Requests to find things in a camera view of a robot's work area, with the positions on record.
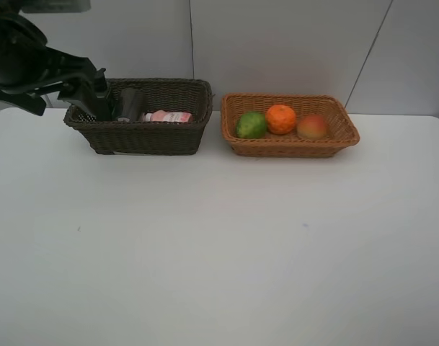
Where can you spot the orange tangerine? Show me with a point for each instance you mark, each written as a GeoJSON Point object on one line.
{"type": "Point", "coordinates": [280, 119]}

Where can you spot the red yellow peach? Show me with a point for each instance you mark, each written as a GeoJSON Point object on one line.
{"type": "Point", "coordinates": [312, 127]}

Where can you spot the green mango fruit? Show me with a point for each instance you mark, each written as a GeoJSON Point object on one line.
{"type": "Point", "coordinates": [251, 125]}

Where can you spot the translucent purple plastic cup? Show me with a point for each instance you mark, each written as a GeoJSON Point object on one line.
{"type": "Point", "coordinates": [130, 105]}

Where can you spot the pink bottle white cap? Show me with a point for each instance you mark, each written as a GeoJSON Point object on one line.
{"type": "Point", "coordinates": [167, 117]}

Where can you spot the light brown wicker basket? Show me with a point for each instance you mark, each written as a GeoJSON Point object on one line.
{"type": "Point", "coordinates": [341, 132]}

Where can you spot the dark brown wicker basket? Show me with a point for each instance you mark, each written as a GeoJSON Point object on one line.
{"type": "Point", "coordinates": [150, 138]}

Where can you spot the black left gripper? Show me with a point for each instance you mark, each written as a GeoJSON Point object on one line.
{"type": "Point", "coordinates": [28, 64]}

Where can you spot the dark green bottle black cap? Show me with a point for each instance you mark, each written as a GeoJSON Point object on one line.
{"type": "Point", "coordinates": [103, 93]}

